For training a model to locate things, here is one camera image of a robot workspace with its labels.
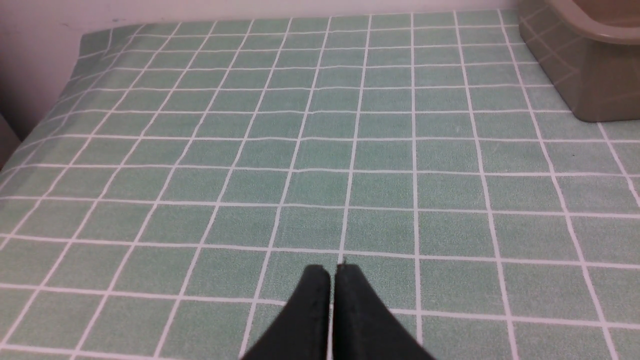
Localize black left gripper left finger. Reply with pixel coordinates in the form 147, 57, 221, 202
242, 264, 331, 360

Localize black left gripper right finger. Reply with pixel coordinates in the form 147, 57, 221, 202
333, 263, 434, 360

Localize green checkered tablecloth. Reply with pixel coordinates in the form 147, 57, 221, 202
1, 9, 640, 360

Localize olive green plastic bin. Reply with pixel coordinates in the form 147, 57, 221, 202
516, 0, 640, 123

